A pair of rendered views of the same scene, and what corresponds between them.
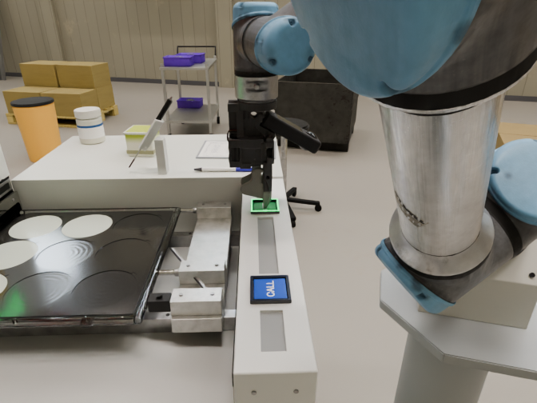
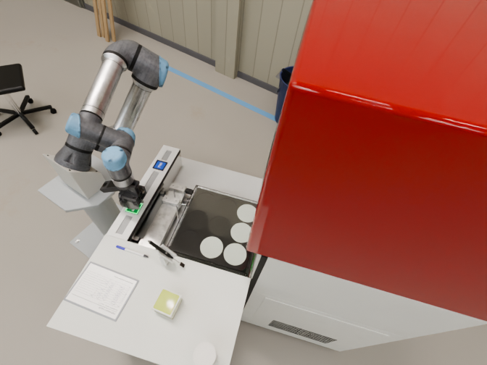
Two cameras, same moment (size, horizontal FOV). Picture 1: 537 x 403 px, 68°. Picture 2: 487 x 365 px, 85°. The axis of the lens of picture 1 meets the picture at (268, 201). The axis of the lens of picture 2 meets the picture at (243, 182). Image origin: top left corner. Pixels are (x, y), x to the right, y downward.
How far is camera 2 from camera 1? 147 cm
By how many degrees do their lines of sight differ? 100
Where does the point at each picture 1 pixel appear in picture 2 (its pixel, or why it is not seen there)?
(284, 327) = (163, 154)
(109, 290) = (204, 200)
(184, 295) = (181, 187)
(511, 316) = not seen: hidden behind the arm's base
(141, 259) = (190, 213)
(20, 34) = not seen: outside the picture
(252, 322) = (169, 158)
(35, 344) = not seen: hidden behind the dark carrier
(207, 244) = (162, 222)
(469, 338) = (103, 171)
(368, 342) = (56, 340)
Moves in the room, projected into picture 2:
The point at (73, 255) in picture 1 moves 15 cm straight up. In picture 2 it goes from (216, 224) to (217, 207)
